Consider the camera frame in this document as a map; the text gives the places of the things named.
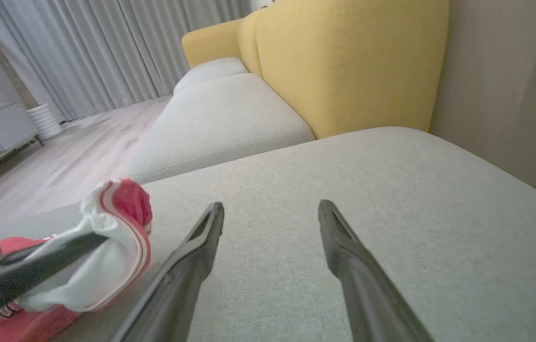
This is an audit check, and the red Bulls 23 jersey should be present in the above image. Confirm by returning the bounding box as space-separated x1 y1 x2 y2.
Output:
0 178 153 342

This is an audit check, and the grey sofa chaise cushion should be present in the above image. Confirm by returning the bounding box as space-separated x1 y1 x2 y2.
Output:
0 126 536 342

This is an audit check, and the grey pleated curtain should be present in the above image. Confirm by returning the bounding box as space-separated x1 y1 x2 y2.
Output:
0 0 254 122

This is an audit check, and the white ribbed plant pot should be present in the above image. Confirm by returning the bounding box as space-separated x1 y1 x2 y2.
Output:
27 103 63 141

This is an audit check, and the yellow sofa backrest cushion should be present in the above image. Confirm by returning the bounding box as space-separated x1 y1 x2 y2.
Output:
256 0 450 139
238 9 263 76

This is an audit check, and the small grey sofa seat cushion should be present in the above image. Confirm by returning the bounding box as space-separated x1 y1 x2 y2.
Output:
173 57 248 93

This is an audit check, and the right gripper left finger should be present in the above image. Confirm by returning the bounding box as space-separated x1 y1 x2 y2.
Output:
111 202 226 342

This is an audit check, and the brown plant trunk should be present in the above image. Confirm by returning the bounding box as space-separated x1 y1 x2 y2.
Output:
0 0 38 110

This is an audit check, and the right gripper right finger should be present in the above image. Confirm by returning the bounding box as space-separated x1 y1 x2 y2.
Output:
318 199 434 342

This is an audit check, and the large grey sofa seat cushion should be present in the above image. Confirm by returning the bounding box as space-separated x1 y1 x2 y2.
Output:
128 73 316 183

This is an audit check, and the low TV cabinet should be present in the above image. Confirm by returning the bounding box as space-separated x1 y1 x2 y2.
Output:
0 102 43 183

